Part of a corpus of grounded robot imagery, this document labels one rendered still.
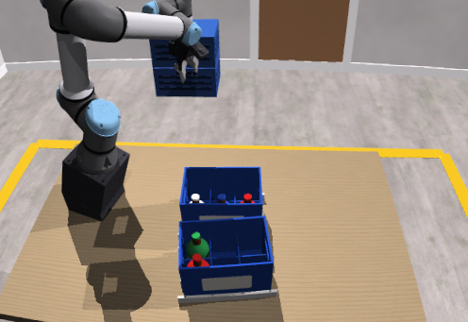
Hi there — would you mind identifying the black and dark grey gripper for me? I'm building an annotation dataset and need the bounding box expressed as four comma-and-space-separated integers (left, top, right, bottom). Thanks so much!
168, 40, 199, 83

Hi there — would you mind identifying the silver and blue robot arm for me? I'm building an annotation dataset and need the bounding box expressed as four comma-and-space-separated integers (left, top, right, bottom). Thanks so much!
40, 0, 209, 175

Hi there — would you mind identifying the blue crate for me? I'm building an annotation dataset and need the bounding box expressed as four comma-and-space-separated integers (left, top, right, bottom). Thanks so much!
179, 167, 263, 221
178, 216, 274, 296

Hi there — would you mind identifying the red bottle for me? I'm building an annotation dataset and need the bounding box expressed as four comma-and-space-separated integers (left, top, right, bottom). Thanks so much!
187, 254, 209, 267
241, 194, 255, 203

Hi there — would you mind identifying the green bottle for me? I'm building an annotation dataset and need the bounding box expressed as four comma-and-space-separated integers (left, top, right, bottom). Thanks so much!
186, 232, 210, 259

